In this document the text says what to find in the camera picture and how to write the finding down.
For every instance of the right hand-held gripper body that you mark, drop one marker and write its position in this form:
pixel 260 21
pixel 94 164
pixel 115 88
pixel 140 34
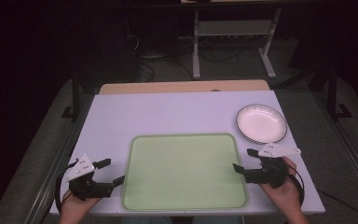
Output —
pixel 270 174

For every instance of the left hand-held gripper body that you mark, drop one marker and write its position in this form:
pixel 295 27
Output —
pixel 88 188

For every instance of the person's left hand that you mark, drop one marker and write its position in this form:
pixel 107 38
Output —
pixel 76 208

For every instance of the person's right hand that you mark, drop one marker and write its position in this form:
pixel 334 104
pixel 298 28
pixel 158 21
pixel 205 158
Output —
pixel 284 196

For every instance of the white plate with dark rim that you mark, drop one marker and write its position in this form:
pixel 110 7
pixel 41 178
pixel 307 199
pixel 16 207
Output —
pixel 261 123

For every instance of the light green tray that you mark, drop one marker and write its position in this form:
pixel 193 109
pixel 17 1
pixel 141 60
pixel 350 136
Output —
pixel 185 172

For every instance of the black metal stand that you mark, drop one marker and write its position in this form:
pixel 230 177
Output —
pixel 75 93
pixel 333 93

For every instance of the aluminium rail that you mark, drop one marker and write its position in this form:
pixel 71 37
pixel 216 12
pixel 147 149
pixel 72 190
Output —
pixel 348 146
pixel 56 161

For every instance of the white metal desk frame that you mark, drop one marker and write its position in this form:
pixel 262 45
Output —
pixel 230 28

